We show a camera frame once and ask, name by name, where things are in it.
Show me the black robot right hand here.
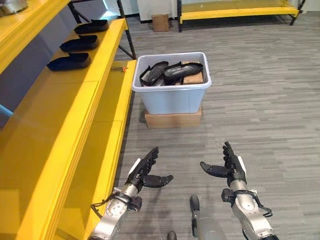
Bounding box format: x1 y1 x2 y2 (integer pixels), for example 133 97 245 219
199 141 248 186

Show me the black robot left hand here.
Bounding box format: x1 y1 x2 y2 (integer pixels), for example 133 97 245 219
126 146 174 192

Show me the flat brown cardboard box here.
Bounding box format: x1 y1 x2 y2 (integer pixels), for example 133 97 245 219
144 106 203 130

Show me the pale blue plastic box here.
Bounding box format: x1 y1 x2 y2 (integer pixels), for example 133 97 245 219
131 51 213 115

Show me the large yellow shelf unit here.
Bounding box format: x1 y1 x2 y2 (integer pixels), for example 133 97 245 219
0 0 138 240

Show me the small brown cardboard box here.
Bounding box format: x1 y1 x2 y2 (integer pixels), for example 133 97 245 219
151 13 170 33

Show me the low yellow shelf rack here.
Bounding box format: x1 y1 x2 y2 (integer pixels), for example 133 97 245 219
177 0 306 33

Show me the grey object on shelf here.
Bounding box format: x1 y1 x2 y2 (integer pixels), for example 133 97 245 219
0 0 30 18

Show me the robot silver leg with dark foot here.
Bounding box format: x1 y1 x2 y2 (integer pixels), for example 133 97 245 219
189 194 226 240

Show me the brown cardboard piece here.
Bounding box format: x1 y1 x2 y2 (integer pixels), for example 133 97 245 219
174 60 204 86

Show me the black sole-shaped part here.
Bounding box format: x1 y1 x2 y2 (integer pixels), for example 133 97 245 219
163 62 204 86
139 60 169 87
59 34 99 53
46 52 92 72
73 19 110 35

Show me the small tool with orange tip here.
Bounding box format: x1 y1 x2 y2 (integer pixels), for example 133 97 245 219
110 63 129 74

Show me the light blue bar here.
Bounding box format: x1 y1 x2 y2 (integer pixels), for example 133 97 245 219
0 104 14 118

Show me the white cabinet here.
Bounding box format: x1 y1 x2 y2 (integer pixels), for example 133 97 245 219
137 0 180 25

